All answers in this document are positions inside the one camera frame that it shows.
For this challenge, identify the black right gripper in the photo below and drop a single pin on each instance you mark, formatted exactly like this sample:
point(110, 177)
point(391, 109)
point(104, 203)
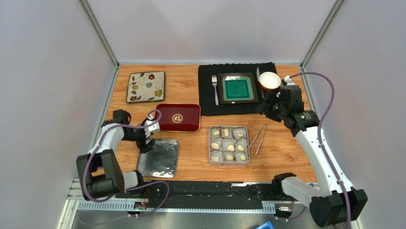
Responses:
point(268, 103)

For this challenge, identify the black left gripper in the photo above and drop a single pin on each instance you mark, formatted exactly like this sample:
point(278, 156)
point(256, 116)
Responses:
point(143, 147)

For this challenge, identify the red lacquer tray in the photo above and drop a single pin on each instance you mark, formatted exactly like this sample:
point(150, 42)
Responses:
point(179, 117)

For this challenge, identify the silver tin lid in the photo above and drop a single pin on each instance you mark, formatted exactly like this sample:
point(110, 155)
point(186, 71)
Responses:
point(161, 161)

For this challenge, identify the pink metal tin box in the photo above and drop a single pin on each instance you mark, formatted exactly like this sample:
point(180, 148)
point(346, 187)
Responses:
point(224, 142)

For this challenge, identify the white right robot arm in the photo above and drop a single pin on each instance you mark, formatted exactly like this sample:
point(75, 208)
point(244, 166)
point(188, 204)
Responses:
point(336, 200)

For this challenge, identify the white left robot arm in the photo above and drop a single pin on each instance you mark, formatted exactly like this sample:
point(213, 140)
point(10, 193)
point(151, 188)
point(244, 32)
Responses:
point(99, 171)

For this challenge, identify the white orange bowl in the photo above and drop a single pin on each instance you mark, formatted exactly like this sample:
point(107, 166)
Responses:
point(269, 81)

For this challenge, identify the green square plate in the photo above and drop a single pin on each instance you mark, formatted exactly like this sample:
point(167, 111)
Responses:
point(236, 88)

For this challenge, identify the silver knife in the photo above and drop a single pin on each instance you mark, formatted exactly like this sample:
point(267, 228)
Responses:
point(258, 78)

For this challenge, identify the floral square plate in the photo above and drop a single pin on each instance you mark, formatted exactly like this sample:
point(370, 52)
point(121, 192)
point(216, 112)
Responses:
point(146, 87)

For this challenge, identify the black cloth placemat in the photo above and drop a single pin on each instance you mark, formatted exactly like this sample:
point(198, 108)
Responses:
point(206, 89)

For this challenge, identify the silver fork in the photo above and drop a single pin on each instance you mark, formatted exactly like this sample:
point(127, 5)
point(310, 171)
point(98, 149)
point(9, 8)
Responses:
point(214, 83)

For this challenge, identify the blue plastic object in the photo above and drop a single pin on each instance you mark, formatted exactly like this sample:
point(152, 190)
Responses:
point(267, 225)

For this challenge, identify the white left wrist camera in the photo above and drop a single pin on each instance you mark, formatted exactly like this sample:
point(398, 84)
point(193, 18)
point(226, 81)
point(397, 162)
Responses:
point(152, 125)

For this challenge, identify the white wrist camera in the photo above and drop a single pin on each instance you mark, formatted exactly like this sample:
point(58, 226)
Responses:
point(152, 125)
point(288, 81)

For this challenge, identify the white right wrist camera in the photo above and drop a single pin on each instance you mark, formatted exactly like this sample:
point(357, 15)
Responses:
point(288, 81)

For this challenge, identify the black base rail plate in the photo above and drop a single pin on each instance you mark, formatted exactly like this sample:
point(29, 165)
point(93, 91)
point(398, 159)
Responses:
point(209, 195)

